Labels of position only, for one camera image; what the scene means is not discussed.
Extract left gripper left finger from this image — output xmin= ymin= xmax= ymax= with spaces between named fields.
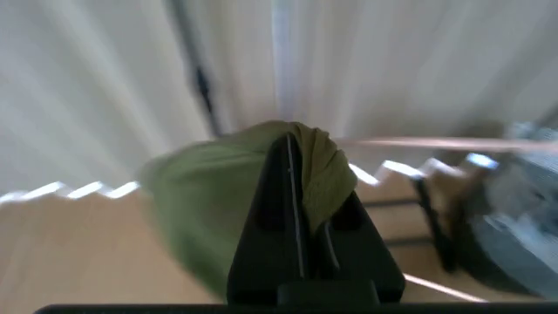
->
xmin=226 ymin=132 xmax=307 ymax=305

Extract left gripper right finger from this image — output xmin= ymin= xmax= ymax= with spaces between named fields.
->
xmin=306 ymin=193 xmax=407 ymax=304

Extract green printed shirt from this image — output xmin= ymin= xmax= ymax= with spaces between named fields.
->
xmin=138 ymin=119 xmax=359 ymax=303

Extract white laundry basket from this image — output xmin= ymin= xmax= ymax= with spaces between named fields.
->
xmin=460 ymin=121 xmax=558 ymax=301

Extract black clothes rack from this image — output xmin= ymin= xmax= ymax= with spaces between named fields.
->
xmin=167 ymin=0 xmax=459 ymax=275

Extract beige curtain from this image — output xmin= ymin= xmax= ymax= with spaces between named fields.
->
xmin=0 ymin=0 xmax=558 ymax=205

